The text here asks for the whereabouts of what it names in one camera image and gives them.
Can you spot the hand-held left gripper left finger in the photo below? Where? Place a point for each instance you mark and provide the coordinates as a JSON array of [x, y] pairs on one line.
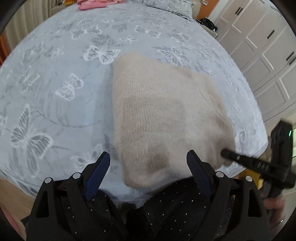
[[97, 178]]

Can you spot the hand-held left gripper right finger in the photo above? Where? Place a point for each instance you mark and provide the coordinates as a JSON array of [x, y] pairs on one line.
[[200, 176]]

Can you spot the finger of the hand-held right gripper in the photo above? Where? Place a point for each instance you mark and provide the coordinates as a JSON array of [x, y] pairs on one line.
[[245, 162]]

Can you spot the beige sweater with black hearts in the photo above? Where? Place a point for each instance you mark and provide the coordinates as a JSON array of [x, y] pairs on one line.
[[161, 115]]

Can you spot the person's right hand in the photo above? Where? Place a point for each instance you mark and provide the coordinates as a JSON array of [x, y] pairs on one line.
[[275, 207]]

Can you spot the dark dotted pants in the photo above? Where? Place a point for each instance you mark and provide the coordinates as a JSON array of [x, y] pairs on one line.
[[161, 215]]

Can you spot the white wardrobe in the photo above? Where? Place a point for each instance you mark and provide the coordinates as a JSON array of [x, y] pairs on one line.
[[261, 41]]

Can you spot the blue butterfly bedspread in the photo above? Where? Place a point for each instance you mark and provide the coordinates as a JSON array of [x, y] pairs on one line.
[[57, 58]]

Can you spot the white nightstand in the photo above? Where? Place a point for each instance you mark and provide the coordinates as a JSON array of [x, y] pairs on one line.
[[214, 34]]

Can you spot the black bag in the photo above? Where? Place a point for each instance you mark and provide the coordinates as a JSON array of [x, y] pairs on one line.
[[208, 24]]

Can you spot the beige padded headboard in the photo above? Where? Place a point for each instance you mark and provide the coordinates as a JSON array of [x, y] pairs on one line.
[[196, 9]]

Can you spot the beige curtain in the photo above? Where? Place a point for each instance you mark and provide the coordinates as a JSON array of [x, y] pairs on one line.
[[30, 20]]

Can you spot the blue butterfly pillow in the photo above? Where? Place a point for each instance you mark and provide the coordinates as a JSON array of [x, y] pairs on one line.
[[168, 7]]

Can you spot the folded pink garment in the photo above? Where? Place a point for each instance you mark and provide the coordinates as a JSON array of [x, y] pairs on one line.
[[92, 5]]

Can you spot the pink hoodie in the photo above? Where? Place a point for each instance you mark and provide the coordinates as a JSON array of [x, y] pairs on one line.
[[114, 1]]

